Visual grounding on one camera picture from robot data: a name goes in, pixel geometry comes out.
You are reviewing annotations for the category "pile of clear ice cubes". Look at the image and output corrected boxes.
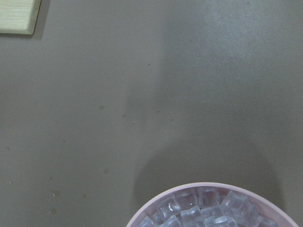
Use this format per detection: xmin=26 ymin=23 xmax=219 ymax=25
xmin=133 ymin=187 xmax=277 ymax=227

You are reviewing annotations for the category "wooden cutting board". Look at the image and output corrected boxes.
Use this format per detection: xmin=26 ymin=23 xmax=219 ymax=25
xmin=0 ymin=0 xmax=41 ymax=35

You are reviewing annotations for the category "pink bowl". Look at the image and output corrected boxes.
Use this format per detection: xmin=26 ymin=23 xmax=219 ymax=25
xmin=127 ymin=182 xmax=298 ymax=227

